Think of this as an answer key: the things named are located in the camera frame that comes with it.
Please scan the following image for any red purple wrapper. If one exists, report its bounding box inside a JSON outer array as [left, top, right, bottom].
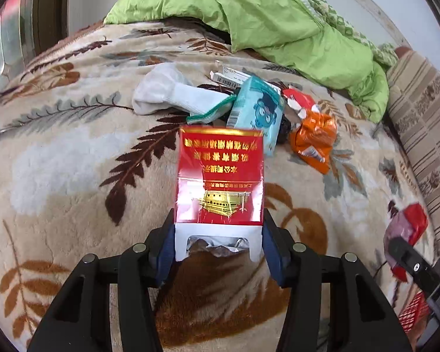
[[383, 201, 429, 282]]

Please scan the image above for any red cigarette pack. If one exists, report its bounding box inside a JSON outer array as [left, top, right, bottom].
[[174, 126, 264, 262]]

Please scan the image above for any red white snack bag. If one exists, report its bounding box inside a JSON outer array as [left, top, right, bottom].
[[282, 87, 319, 119]]

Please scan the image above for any teal cartoon tissue pack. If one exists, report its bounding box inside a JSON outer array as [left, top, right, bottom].
[[226, 76, 285, 156]]

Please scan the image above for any red mesh trash basket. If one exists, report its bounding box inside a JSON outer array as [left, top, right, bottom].
[[398, 291, 430, 333]]

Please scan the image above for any orange crumpled wrapper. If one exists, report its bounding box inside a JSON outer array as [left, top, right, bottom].
[[289, 110, 337, 175]]

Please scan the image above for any striped floral headboard cushion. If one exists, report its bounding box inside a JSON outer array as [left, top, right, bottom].
[[387, 47, 440, 252]]

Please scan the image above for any black sock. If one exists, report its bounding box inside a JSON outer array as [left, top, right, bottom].
[[219, 111, 292, 145]]

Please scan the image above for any white medicine box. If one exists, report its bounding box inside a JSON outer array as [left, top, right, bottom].
[[210, 66, 251, 89]]

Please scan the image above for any stained glass window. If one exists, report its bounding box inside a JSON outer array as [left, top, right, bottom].
[[0, 0, 35, 92]]

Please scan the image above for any green quilt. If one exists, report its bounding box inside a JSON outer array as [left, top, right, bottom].
[[105, 0, 397, 123]]

